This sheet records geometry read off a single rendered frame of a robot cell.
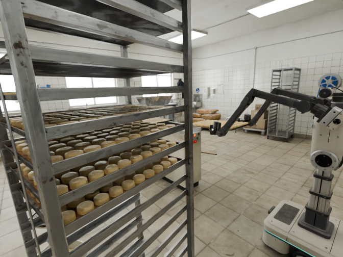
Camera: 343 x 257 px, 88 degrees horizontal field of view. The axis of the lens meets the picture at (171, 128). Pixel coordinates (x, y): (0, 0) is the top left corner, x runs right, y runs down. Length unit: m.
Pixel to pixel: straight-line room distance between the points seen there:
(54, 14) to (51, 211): 0.45
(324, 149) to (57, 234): 1.61
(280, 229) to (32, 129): 1.81
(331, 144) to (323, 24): 4.56
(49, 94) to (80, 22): 0.20
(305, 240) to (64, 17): 1.92
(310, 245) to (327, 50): 4.72
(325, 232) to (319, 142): 0.71
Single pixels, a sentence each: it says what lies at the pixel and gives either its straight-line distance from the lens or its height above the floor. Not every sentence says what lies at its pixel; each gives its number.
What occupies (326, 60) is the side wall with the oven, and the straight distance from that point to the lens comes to 5.80.
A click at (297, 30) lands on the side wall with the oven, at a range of 6.07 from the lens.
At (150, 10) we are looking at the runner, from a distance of 0.75.
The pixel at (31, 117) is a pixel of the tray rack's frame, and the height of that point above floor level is 1.37.
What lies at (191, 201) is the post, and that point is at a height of 0.83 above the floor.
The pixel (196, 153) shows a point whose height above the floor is 0.52.
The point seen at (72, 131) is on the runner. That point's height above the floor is 1.31.
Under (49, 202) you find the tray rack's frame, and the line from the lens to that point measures 0.52.
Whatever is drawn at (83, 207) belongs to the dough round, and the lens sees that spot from 0.66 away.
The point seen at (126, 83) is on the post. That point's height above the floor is 1.46.
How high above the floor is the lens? 1.41
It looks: 12 degrees down
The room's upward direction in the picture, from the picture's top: 2 degrees counter-clockwise
